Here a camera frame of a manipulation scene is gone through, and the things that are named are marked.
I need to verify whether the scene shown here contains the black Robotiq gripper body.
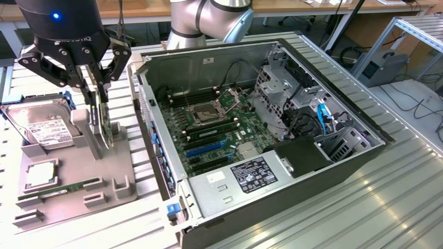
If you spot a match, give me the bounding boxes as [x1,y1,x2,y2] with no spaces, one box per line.
[14,0,112,66]

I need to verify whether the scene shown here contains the graphics card with metal bracket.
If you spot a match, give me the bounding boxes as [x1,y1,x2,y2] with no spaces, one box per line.
[88,66,114,150]

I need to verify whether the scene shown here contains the blue plastic disk carrier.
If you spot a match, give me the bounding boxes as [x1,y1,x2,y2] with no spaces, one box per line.
[0,88,77,122]

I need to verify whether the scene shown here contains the wooden office desk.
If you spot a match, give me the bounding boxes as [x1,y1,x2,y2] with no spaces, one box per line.
[0,0,173,59]
[253,0,437,52]

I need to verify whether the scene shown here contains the silver hard disk drive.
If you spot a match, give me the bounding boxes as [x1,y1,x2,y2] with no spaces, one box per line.
[0,100,76,150]

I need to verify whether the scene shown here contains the thin metal locking lever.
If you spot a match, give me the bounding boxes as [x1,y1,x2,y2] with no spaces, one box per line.
[181,87,192,111]

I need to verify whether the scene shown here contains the CPU socket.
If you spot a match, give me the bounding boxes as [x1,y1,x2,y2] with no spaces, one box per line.
[188,102,225,127]

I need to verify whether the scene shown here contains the metal socket cover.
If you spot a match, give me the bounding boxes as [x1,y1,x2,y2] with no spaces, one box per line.
[213,88,242,115]

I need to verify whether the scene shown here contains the labelled green RAM stick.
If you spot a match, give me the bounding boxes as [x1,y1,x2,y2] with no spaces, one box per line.
[188,124,240,141]

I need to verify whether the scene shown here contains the blue expansion slot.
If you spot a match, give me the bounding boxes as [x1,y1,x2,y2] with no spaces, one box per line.
[185,141,225,158]

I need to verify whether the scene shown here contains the silver CPU chip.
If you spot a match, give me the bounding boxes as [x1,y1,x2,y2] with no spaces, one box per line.
[26,163,58,186]

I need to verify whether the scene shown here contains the green Dell motherboard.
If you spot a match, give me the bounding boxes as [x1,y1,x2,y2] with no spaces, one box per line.
[158,87,277,176]

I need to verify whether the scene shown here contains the grey metal drive cage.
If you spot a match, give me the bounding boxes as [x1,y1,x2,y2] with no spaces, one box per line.
[253,64,333,138]

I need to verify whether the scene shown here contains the grey plastic parts rack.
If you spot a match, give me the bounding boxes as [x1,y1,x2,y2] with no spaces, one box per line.
[9,108,138,236]

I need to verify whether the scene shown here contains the silver finned chipset heatsink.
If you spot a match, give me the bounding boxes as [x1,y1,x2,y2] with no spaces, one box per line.
[236,144,258,159]

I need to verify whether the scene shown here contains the black office chair base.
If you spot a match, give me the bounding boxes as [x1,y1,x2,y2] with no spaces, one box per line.
[262,15,316,26]

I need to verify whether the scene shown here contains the grey power supply unit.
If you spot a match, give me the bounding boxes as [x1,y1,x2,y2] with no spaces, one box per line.
[186,155,281,218]

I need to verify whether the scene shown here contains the black plastic shroud box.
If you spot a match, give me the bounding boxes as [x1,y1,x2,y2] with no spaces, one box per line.
[264,136,334,178]

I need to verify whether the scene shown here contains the grey perforated disk bay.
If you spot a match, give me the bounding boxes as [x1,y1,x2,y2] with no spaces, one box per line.
[316,127,373,163]

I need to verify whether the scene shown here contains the open black PC case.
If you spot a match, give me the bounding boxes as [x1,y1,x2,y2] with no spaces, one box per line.
[124,38,396,249]

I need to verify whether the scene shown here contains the robot wrist cable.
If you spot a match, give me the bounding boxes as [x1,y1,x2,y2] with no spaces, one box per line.
[116,0,134,46]

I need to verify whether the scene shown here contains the black looped wire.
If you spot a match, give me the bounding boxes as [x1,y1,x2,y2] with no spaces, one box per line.
[218,60,260,90]

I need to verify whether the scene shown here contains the blue flat wire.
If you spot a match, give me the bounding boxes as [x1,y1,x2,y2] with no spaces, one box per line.
[316,103,336,136]

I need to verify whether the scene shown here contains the grey box device with handle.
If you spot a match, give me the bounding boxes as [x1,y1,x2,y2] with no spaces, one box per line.
[356,50,410,88]

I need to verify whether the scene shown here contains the aluminium shelf frame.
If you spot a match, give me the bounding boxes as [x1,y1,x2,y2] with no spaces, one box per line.
[348,15,443,81]

